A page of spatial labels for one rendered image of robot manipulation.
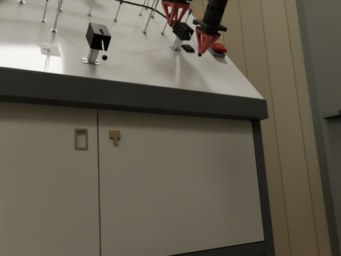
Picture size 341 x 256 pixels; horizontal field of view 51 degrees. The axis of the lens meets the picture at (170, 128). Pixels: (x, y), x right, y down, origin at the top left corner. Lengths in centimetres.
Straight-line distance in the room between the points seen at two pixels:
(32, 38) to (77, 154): 34
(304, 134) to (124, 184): 200
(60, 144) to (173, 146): 32
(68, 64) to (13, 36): 16
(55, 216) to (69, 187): 7
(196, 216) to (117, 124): 35
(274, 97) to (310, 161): 58
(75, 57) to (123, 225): 46
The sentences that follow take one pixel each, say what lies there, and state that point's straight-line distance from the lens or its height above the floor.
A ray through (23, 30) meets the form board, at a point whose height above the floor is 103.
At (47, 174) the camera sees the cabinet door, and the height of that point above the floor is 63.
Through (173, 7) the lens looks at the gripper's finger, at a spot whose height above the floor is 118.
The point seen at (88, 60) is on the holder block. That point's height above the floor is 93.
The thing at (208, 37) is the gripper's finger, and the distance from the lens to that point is 115.
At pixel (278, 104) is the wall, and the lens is 292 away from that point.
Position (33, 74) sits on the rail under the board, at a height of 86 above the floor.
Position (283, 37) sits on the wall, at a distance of 302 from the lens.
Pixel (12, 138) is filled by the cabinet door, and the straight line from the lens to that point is 89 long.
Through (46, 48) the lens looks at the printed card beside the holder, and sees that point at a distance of 101.
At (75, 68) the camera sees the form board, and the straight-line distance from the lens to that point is 96.
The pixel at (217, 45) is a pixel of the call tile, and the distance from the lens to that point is 140.
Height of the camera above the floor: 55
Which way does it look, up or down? 11 degrees up
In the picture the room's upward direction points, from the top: 4 degrees counter-clockwise
